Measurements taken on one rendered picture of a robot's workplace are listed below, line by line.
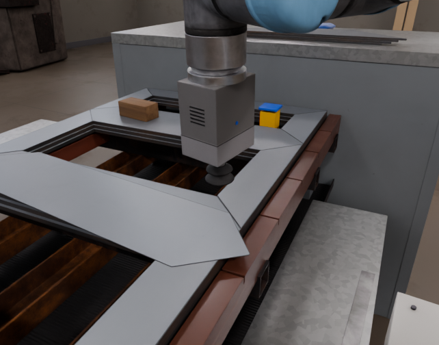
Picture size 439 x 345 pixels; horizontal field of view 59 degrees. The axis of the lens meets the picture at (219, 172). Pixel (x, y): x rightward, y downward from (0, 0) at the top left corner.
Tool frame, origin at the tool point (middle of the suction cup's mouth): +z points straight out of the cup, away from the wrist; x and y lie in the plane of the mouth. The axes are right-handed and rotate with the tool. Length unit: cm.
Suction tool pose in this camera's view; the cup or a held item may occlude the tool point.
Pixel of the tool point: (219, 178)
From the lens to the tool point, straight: 57.0
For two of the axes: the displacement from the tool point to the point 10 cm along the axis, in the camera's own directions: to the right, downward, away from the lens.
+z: 0.2, 8.7, 5.0
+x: 7.8, 2.9, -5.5
